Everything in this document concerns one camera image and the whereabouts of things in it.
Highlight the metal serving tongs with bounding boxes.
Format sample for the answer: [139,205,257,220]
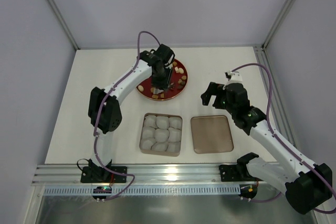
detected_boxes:
[152,82,175,95]

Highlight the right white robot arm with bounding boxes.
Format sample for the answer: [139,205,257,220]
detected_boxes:
[201,82,335,214]

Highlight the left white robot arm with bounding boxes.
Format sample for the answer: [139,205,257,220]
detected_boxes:
[88,44,175,174]

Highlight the red round tray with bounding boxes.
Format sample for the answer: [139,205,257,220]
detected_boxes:
[136,59,188,101]

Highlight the gold tin lid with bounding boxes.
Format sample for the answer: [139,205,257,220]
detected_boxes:
[191,115,234,154]

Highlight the gold tin box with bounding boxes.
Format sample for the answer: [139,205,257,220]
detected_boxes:
[139,113,183,157]

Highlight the perforated metal strip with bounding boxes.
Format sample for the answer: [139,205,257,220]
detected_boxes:
[44,184,240,196]

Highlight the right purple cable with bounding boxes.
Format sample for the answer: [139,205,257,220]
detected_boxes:
[230,62,336,213]

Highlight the purple cable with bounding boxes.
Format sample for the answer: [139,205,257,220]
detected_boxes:
[230,62,336,213]
[93,30,162,200]

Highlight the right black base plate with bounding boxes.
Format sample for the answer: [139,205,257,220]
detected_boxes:
[219,164,257,182]

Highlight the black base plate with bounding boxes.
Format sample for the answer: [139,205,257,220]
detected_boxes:
[80,164,127,184]
[219,164,257,182]

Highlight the aluminium front rail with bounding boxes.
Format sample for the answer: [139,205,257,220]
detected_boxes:
[31,163,263,184]

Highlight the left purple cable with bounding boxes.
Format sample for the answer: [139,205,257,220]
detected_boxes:
[93,30,162,200]

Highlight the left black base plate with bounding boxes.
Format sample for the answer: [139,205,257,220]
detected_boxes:
[80,164,127,184]

